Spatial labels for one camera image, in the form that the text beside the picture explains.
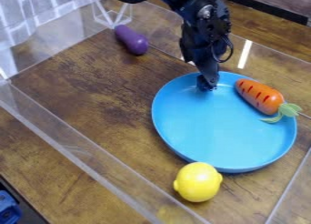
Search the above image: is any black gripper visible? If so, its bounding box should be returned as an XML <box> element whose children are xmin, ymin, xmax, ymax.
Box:
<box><xmin>180</xmin><ymin>0</ymin><xmax>233</xmax><ymax>91</ymax></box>

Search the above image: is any orange toy carrot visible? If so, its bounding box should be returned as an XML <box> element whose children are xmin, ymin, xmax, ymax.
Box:
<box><xmin>235</xmin><ymin>78</ymin><xmax>302</xmax><ymax>124</ymax></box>

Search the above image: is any clear acrylic enclosure wall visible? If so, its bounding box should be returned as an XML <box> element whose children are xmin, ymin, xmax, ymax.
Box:
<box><xmin>0</xmin><ymin>0</ymin><xmax>311</xmax><ymax>224</ymax></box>

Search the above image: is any blue round tray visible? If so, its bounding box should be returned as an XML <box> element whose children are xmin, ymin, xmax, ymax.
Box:
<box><xmin>152</xmin><ymin>72</ymin><xmax>297</xmax><ymax>173</ymax></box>

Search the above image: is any yellow toy lemon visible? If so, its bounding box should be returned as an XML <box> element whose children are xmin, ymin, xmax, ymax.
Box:
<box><xmin>172</xmin><ymin>162</ymin><xmax>223</xmax><ymax>202</ymax></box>

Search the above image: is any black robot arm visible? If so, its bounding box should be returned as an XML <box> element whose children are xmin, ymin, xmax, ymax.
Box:
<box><xmin>161</xmin><ymin>0</ymin><xmax>233</xmax><ymax>91</ymax></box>

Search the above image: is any blue object at corner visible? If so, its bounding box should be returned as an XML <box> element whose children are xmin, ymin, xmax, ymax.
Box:
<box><xmin>0</xmin><ymin>190</ymin><xmax>21</xmax><ymax>224</ymax></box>

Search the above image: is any purple toy eggplant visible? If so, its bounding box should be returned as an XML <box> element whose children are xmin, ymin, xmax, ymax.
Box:
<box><xmin>115</xmin><ymin>25</ymin><xmax>148</xmax><ymax>56</ymax></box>

